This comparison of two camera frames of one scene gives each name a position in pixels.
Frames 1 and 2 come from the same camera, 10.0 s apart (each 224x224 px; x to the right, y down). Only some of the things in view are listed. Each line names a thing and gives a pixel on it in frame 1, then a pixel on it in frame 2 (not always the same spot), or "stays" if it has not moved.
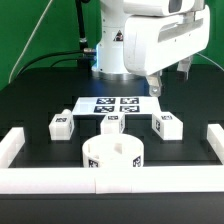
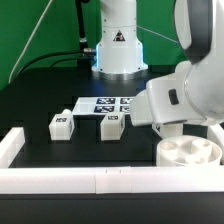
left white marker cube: (62, 126) stays
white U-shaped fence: (108, 179) stays
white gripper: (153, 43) -> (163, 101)
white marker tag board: (130, 105) stays
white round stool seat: (113, 151) -> (188, 150)
